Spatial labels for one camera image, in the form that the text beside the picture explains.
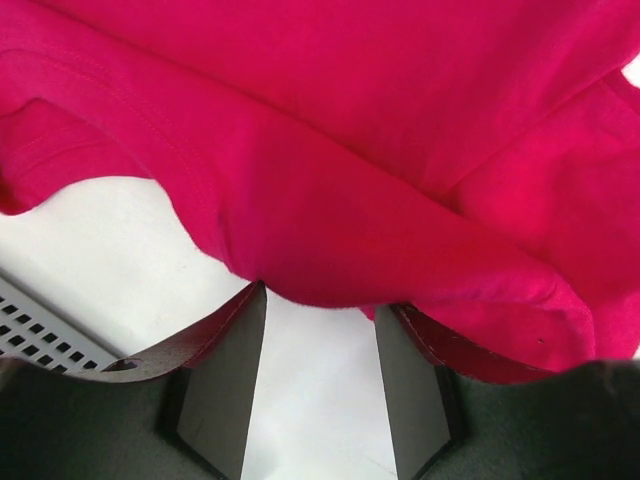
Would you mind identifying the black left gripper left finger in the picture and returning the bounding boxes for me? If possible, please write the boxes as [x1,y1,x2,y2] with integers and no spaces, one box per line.
[1,282,267,479]

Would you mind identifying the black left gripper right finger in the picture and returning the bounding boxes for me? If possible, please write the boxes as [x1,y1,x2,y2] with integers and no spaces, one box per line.
[375,305,639,479]

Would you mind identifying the magenta t-shirt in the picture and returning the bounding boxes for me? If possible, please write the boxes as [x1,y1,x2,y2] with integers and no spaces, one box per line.
[1,1,639,383]

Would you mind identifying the white plastic laundry basket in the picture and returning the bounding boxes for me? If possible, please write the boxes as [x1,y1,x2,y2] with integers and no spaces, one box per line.
[1,279,117,374]

